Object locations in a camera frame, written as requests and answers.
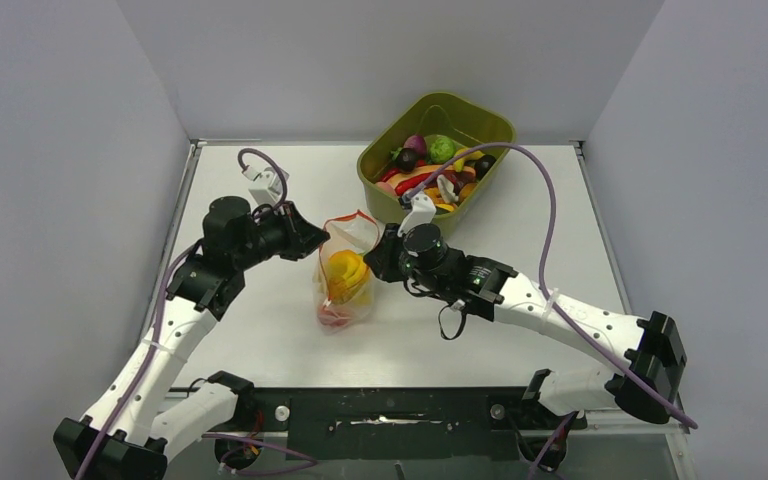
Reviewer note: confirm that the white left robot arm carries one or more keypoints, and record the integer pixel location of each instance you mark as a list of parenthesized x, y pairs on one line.
[(124, 434)]

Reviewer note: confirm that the red chili pepper toy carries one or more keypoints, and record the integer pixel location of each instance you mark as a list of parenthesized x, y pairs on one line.
[(394, 173)]

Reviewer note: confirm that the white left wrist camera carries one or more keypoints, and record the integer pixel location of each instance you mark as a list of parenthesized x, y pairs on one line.
[(266, 186)]

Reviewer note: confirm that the small yellow banana toy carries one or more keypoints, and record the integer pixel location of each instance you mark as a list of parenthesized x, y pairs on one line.
[(462, 157)]

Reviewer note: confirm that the pink peach toy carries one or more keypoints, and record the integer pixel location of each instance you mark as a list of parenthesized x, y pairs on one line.
[(330, 318)]

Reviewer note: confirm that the dark round fruit toy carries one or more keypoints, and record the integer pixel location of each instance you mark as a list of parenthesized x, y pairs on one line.
[(483, 165)]

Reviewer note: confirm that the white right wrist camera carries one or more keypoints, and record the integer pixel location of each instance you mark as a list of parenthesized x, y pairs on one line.
[(420, 210)]

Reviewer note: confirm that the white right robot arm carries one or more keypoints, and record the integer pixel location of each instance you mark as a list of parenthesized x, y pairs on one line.
[(642, 360)]

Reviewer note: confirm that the purple onion toy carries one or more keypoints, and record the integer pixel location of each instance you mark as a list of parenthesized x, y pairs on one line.
[(416, 143)]

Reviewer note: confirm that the white garlic toy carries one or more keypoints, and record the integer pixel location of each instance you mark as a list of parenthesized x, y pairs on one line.
[(446, 190)]

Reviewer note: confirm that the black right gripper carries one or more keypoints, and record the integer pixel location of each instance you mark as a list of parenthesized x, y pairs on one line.
[(382, 259)]

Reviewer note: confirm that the olive green plastic tub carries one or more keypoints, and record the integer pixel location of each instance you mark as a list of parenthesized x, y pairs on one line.
[(432, 115)]

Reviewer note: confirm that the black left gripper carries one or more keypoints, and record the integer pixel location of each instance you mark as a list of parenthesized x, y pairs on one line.
[(306, 235)]

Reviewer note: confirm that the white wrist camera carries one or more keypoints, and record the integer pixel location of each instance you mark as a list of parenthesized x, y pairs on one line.
[(266, 186), (420, 210)]

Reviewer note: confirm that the clear zip top bag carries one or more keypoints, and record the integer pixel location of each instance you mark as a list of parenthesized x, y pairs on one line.
[(357, 232)]

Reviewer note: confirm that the pink round fruit toy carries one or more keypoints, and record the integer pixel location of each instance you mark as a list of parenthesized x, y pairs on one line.
[(386, 188)]

